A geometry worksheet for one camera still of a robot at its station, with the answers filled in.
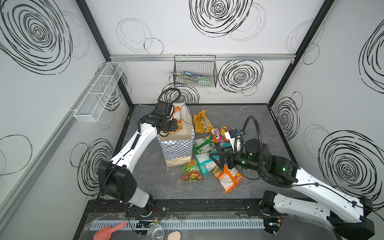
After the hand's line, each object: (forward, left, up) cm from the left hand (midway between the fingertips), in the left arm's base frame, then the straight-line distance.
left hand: (172, 124), depth 83 cm
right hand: (-21, -21, +8) cm, 31 cm away
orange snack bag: (+1, -3, +7) cm, 7 cm away
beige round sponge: (-49, -5, -18) cm, 52 cm away
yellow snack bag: (+14, -17, -17) cm, 28 cm away
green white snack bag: (-4, -19, -16) cm, 25 cm away
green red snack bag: (-22, -12, -15) cm, 29 cm away
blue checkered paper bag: (-14, -5, -1) cm, 15 cm away
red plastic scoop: (-49, +26, -17) cm, 58 cm away
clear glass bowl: (-48, +4, -20) cm, 52 cm away
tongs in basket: (+29, -7, +13) cm, 32 cm away
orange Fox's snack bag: (-23, -32, -17) cm, 43 cm away
